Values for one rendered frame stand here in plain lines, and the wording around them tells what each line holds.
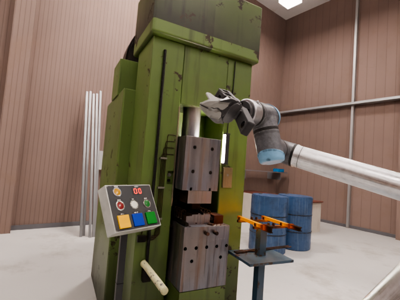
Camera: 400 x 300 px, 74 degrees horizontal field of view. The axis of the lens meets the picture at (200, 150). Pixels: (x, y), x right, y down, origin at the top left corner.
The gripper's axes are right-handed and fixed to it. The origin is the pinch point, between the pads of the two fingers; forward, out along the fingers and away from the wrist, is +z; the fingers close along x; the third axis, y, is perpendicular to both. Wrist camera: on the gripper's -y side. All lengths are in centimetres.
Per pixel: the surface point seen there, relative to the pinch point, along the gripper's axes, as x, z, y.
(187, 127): -68, -92, 88
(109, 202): -91, -16, 38
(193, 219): -107, -82, 26
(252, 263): -102, -105, -20
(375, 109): 2, -750, 171
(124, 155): -119, -62, 106
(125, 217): -94, -24, 29
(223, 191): -96, -119, 40
